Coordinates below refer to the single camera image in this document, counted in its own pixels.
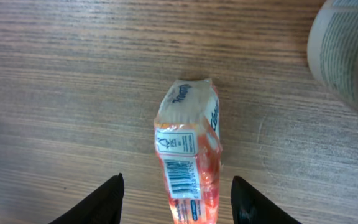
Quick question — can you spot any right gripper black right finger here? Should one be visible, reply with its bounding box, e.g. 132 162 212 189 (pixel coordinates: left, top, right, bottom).
231 176 300 224

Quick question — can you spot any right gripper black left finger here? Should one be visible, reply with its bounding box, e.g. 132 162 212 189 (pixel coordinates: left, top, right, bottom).
50 173 124 224

